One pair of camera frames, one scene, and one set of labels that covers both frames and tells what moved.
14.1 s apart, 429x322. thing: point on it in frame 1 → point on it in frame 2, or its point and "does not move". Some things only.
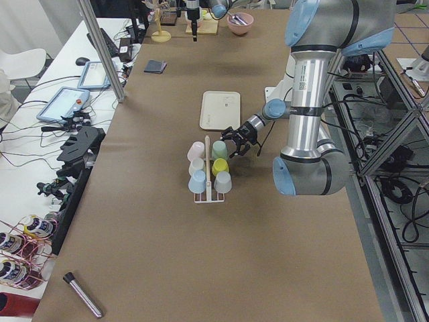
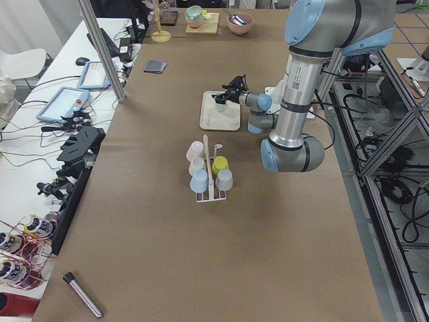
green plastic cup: [219, 149] → [220, 107]
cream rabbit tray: [220, 110] does not move
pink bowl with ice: [240, 29] does not move
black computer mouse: [81, 61] does not move
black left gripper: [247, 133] → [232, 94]
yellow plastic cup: [219, 165] does not move
